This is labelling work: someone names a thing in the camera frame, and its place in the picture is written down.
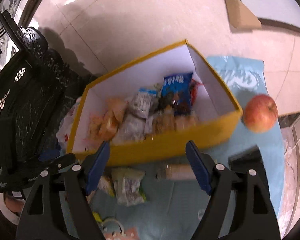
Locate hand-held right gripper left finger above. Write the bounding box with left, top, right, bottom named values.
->
left=15, top=141, right=111, bottom=240

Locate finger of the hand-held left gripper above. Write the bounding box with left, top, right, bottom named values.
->
left=40, top=153, right=77, bottom=174

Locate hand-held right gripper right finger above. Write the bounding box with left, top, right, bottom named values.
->
left=186, top=141, right=282, bottom=240

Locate beige cracker bar packet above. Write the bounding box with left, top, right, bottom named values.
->
left=156, top=164, right=198, bottom=180

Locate green snack packet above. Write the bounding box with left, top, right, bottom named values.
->
left=112, top=167, right=147, bottom=207

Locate yellow cardboard box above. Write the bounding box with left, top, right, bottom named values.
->
left=66, top=39, right=243, bottom=167

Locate pile of mixed snacks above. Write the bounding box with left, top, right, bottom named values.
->
left=89, top=72, right=205, bottom=145

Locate person's left hand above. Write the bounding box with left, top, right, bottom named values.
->
left=4, top=196, right=25, bottom=214

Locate yellow snack packet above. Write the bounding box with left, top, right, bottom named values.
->
left=97, top=175, right=115, bottom=198

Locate white plastic bag red print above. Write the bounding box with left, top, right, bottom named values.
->
left=56, top=97, right=82, bottom=153

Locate black smartphone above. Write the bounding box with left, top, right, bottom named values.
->
left=229, top=147, right=265, bottom=180

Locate light blue printed blanket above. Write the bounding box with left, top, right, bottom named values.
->
left=57, top=55, right=285, bottom=240

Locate carved black wooden furniture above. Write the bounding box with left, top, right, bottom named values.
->
left=0, top=10, right=100, bottom=205

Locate red apple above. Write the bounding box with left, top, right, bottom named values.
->
left=244, top=94, right=278, bottom=133

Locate cardboard corner protector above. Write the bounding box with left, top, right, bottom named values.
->
left=224, top=0, right=262, bottom=33

